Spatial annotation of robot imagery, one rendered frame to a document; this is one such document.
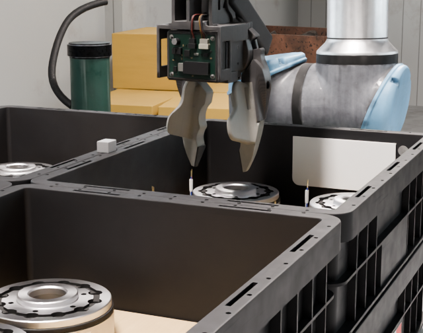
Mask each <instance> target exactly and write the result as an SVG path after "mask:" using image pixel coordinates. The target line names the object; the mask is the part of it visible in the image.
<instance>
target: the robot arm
mask: <svg viewBox="0 0 423 333"><path fill-rule="evenodd" d="M388 4H389V0H327V40H326V42H325V43H324V44H323V45H322V46H321V47H320V48H319V49H318V50H317V53H316V63H306V61H307V58H306V57H305V54H304V53H303V52H292V53H285V54H276V55H267V56H265V55H266V54H268V52H269V49H270V45H271V42H272V35H271V33H270V32H269V30H268V29H267V27H266V26H265V24H264V23H263V21H262V19H261V18H260V17H259V15H258V13H257V12H256V10H255V9H254V7H253V5H252V4H251V2H250V1H249V0H171V16H172V22H171V23H166V24H157V78H161V77H167V78H168V79H169V80H175V81H176V85H177V88H178V91H179V94H180V97H181V99H180V103H179V105H178V106H177V107H176V108H175V109H174V110H173V111H172V112H171V113H170V115H169V117H168V119H167V132H168V133H169V134H171V135H176V136H179V137H182V139H183V143H184V148H185V151H186V154H187V156H188V159H189V161H190V164H191V165H192V166H193V167H196V166H198V163H199V162H200V159H201V157H202V154H203V152H204V149H205V147H206V145H204V144H205V143H204V132H205V129H206V128H207V123H206V111H207V109H208V106H209V105H210V104H211V103H212V98H213V89H212V88H211V87H210V86H209V85H208V83H229V90H228V91H227V95H229V117H228V119H227V132H228V135H229V137H230V139H231V140H232V141H237V142H239V143H241V146H240V149H239V151H238V152H239V160H240V164H241V172H246V171H248V170H249V168H250V166H251V164H252V162H253V160H254V158H255V155H256V152H257V150H258V146H259V143H260V139H261V136H262V130H263V127H264V123H265V122H269V123H279V124H298V125H308V126H328V127H338V128H357V129H367V130H387V131H401V128H402V126H403V124H404V120H405V117H406V113H407V110H408V103H409V99H410V88H411V80H410V69H409V68H408V67H407V66H406V65H404V64H402V63H398V56H399V53H398V50H397V49H396V48H395V47H394V46H393V45H392V43H390V41H389V39H388V37H387V36H388ZM164 38H167V65H161V39H164Z"/></svg>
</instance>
